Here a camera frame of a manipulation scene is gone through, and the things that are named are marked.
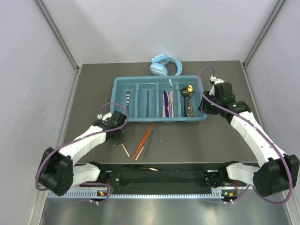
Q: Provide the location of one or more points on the blue plastic cutlery tray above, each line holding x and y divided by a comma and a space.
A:
138, 85

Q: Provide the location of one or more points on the light blue headphones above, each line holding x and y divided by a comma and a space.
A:
159, 62

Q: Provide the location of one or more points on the patterned fork in tray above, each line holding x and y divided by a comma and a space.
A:
128, 95

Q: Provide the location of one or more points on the silver grey knife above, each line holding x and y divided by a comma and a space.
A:
141, 167

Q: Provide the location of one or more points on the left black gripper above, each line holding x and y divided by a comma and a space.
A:
119, 140

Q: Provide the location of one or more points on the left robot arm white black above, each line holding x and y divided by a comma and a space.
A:
58, 170

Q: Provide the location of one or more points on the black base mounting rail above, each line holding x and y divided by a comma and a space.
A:
175, 178

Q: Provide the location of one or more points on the orange chopstick long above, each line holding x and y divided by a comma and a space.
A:
146, 136

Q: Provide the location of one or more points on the dark blue utensil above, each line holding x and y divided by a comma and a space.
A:
168, 104

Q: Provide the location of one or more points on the gold spoon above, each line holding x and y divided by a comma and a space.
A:
190, 106

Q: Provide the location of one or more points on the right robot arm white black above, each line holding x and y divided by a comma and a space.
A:
276, 171

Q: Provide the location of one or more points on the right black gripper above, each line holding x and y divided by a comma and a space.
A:
204, 108

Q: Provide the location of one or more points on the pink knife in tray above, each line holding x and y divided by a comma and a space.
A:
164, 108

